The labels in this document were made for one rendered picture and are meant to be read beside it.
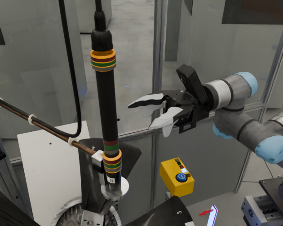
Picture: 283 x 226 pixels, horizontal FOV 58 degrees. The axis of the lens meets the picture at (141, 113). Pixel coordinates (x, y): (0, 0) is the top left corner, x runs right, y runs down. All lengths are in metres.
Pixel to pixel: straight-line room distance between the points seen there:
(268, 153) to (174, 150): 1.13
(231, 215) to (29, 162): 1.85
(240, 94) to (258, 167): 2.28
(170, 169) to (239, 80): 0.65
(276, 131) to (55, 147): 0.76
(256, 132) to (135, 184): 1.27
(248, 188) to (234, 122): 2.01
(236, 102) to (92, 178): 0.49
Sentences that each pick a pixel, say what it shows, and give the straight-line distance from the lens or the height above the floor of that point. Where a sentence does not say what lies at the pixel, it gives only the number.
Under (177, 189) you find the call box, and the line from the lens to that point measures 1.20.
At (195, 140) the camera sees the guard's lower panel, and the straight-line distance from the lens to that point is 1.81.
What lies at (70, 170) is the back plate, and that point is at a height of 1.23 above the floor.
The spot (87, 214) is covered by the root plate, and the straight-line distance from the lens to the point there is 0.87.
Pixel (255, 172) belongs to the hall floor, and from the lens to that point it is 2.90.
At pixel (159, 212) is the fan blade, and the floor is 1.18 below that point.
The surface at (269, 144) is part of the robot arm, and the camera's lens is 0.70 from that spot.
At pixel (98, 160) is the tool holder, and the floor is 1.54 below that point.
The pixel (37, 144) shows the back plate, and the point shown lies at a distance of 1.05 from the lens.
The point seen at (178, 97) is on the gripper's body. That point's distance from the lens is 0.61.
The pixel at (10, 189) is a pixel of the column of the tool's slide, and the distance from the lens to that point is 1.44.
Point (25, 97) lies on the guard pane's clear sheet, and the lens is 1.30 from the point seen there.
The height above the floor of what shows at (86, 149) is 1.54.
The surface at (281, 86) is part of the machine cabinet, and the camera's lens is 3.75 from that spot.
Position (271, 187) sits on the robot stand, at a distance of 1.34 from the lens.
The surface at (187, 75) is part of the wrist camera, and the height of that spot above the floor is 1.73.
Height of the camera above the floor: 1.97
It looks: 35 degrees down
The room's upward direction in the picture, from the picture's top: straight up
